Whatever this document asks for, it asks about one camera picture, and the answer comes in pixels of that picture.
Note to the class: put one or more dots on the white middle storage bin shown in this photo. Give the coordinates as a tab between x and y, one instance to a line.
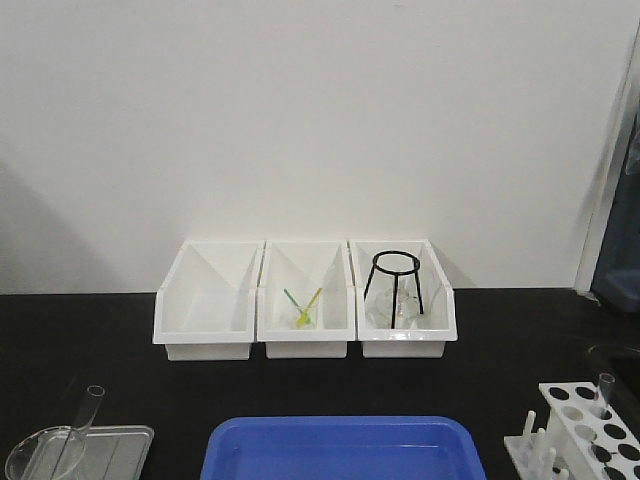
302	267

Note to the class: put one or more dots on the black lab sink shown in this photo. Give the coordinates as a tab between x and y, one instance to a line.
620	360

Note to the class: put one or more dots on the white left storage bin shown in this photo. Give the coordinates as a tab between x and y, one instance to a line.
205	309

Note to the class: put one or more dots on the white test tube rack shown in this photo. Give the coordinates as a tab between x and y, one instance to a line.
574	444

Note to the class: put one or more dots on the test tube in rack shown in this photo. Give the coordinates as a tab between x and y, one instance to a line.
604	391

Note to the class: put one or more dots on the white storage bin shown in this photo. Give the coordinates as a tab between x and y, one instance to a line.
302	267
435	327
205	309

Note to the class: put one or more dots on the grey metal tray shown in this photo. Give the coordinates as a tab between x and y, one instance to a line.
115	452

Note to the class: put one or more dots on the clear glass test tube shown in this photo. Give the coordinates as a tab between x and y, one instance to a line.
82	415

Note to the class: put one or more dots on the green yellow plastic sticks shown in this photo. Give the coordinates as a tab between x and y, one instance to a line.
306	318

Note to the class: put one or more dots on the white right storage bin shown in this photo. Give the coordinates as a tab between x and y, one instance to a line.
435	327

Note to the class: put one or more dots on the black wire tripod stand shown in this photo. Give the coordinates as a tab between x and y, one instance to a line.
402	267

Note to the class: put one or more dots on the grey pegboard drying rack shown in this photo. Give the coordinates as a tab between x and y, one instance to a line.
616	278

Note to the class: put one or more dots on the clear glassware in bin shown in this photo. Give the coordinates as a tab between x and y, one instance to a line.
394	311

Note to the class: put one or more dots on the blue plastic tray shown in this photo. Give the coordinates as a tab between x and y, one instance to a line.
341	447

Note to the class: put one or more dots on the clear glass beaker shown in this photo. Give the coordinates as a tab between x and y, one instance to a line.
51	453

